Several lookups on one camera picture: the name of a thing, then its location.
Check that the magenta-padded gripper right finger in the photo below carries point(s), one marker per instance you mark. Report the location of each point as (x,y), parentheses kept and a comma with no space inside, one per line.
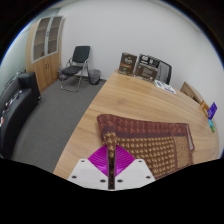
(133,171)

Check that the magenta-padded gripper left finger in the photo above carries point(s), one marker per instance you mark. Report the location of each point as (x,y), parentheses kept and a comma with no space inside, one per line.
(90,171)

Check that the brown patterned towel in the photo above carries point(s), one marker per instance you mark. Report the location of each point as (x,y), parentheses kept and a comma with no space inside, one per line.
(150,143)

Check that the blue flat box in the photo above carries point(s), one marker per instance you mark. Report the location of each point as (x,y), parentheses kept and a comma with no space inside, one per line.
(210,122)

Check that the grey mesh waste bin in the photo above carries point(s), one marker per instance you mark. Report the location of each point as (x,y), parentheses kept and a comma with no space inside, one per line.
(94,76)

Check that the black leather sofa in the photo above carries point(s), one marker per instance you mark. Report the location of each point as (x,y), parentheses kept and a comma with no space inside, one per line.
(16,110)

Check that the orange box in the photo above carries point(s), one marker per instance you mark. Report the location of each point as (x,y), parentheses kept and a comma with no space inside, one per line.
(204,106)

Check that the wooden side drawer unit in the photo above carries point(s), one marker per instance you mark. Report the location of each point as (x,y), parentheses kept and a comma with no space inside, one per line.
(191,91)

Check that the purple upright box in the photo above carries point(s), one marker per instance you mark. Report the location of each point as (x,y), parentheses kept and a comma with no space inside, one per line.
(212,110)

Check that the large brown cardboard box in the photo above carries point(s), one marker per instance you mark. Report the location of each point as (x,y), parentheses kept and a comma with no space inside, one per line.
(146,68)

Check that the small brown cardboard box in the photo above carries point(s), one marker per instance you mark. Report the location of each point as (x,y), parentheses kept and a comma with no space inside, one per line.
(127,64)

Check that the wooden glass-door cabinet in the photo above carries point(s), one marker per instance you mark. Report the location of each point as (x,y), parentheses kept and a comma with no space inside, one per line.
(48,68)

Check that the black folding visitor chair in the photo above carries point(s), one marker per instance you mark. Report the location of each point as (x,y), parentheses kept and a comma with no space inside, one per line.
(80,55)

